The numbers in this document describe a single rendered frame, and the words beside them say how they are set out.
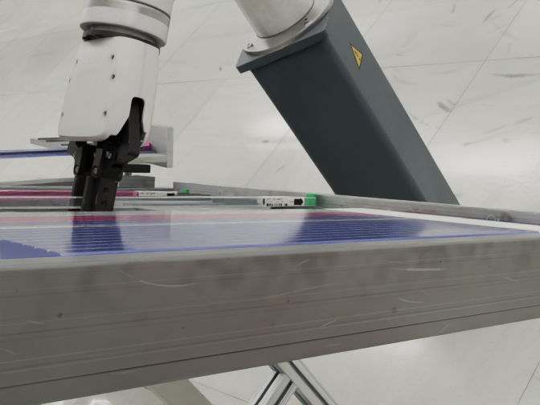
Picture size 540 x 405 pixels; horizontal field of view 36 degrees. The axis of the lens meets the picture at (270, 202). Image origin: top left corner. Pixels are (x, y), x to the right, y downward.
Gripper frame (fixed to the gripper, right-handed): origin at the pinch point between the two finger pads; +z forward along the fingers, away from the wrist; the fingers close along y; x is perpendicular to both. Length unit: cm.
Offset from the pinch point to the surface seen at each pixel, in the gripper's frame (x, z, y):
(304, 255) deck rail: -7.7, 2.1, 37.9
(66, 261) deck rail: -21.9, 4.2, 37.7
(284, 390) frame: 62, 25, -33
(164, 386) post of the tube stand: 54, 30, -57
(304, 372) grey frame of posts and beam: 65, 22, -32
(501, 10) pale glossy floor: 170, -83, -78
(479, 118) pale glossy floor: 143, -43, -60
